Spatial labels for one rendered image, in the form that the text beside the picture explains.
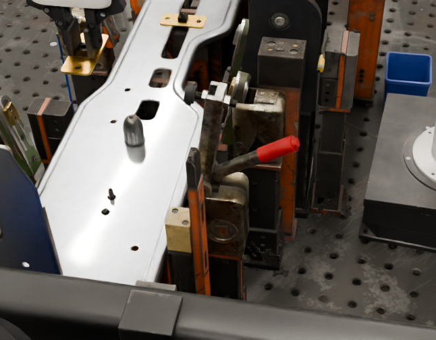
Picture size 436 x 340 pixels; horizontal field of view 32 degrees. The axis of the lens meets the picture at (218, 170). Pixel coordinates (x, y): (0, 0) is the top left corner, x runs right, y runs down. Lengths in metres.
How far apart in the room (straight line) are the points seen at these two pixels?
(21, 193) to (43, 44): 1.28
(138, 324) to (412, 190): 1.14
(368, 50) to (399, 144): 0.26
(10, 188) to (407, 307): 0.82
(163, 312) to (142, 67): 1.08
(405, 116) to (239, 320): 1.30
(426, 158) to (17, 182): 0.91
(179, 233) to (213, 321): 0.70
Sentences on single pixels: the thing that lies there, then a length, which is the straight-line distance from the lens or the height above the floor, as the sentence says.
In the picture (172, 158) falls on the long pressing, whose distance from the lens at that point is 1.18.
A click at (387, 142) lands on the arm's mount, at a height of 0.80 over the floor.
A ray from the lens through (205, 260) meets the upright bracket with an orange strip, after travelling 1.03.
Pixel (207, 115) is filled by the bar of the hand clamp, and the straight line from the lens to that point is 0.96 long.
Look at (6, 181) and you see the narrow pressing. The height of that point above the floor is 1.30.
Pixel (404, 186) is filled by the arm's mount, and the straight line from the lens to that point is 1.43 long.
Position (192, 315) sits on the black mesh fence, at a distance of 0.31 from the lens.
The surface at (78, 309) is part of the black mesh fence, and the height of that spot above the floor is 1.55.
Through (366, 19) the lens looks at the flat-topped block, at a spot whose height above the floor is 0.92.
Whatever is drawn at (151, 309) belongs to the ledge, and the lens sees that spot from 0.31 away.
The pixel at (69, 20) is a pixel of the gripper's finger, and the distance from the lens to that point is 0.95.
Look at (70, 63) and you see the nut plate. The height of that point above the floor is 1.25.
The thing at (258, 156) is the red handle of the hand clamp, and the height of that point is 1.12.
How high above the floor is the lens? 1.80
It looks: 44 degrees down
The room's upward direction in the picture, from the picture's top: 3 degrees counter-clockwise
